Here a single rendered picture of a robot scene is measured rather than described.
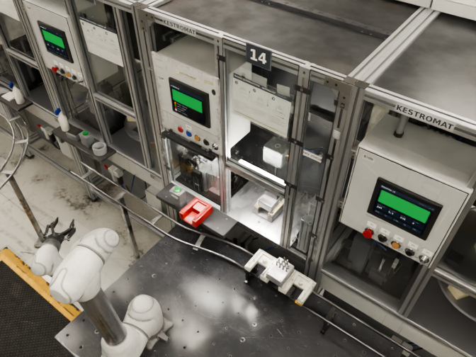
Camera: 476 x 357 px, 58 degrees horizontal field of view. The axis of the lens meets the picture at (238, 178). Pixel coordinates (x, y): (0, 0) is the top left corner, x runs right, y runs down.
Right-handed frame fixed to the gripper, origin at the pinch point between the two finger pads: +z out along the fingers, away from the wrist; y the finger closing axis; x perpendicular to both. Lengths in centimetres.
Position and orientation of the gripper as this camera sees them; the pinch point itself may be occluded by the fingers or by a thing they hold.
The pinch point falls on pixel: (64, 222)
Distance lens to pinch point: 260.2
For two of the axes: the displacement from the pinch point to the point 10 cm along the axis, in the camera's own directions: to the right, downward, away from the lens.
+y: -9.8, -1.5, -1.5
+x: -2.0, 8.7, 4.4
